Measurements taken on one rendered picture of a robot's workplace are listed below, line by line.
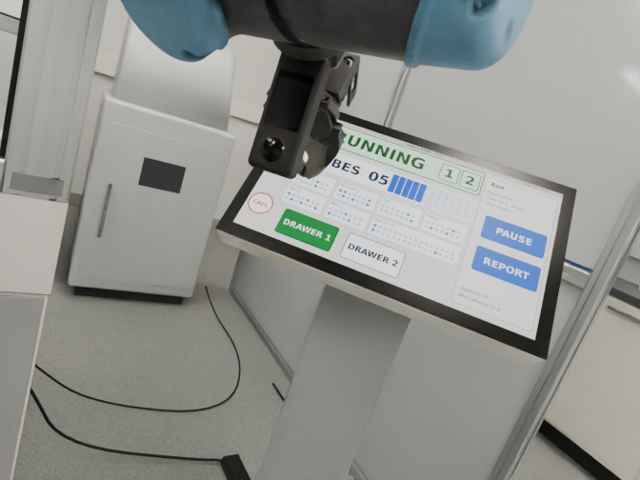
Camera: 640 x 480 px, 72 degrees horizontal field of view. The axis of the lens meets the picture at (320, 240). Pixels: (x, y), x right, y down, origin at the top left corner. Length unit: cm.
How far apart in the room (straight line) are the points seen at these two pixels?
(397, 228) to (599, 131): 76
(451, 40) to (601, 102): 118
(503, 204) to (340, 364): 39
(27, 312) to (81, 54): 38
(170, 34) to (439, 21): 16
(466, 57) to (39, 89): 58
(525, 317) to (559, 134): 78
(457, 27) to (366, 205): 55
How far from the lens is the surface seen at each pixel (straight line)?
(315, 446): 91
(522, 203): 80
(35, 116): 69
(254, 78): 410
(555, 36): 153
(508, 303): 70
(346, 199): 72
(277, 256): 68
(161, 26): 29
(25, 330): 80
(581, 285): 125
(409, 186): 75
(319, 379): 84
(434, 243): 70
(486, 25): 19
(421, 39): 20
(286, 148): 42
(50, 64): 69
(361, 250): 68
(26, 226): 73
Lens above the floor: 115
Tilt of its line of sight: 13 degrees down
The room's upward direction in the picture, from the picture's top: 19 degrees clockwise
